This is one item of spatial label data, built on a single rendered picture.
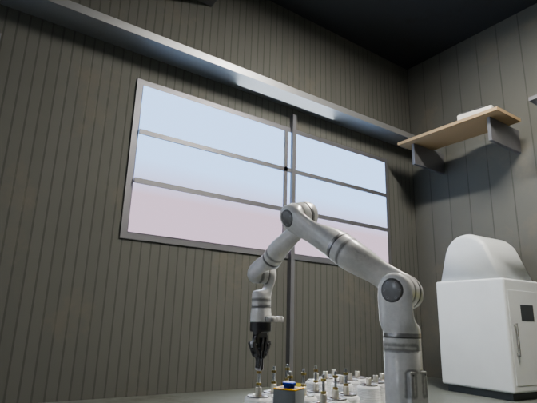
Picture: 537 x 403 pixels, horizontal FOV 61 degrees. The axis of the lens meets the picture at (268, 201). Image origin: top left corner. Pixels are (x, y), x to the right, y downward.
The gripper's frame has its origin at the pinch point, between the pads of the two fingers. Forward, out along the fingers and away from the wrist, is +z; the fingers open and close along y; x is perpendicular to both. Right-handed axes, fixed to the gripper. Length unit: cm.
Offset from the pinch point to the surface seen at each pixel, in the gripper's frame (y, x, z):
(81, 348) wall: -63, -162, 5
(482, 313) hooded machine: -247, 57, -24
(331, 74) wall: -254, -65, -264
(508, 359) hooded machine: -238, 72, 7
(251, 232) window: -171, -106, -85
